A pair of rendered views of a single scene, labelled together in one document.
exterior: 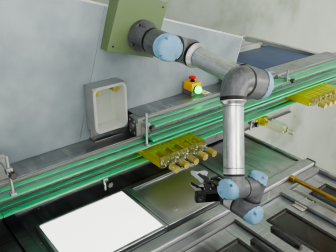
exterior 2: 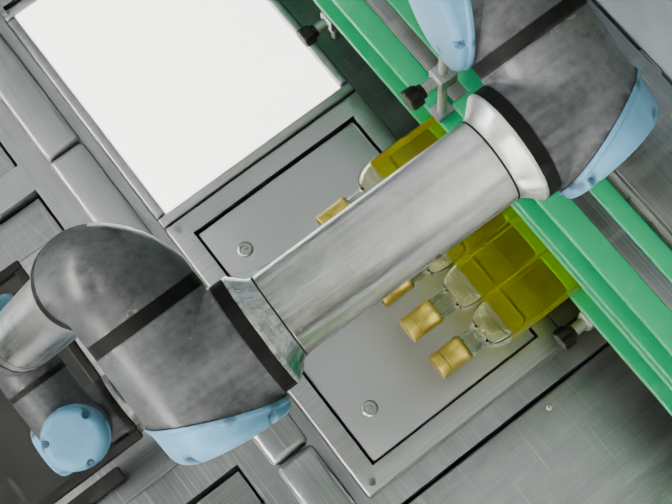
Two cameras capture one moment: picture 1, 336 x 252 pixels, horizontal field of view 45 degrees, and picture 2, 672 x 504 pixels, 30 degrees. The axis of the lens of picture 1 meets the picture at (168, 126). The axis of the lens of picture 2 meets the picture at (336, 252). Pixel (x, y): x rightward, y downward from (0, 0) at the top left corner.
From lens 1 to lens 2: 185 cm
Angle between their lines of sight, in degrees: 69
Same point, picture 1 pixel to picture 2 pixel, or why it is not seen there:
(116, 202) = (282, 78)
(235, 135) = (13, 308)
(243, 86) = (48, 295)
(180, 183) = not seen: hidden behind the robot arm
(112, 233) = (142, 82)
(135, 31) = not seen: outside the picture
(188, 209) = not seen: hidden behind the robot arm
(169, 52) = (421, 14)
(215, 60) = (348, 216)
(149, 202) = (283, 173)
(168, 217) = (197, 227)
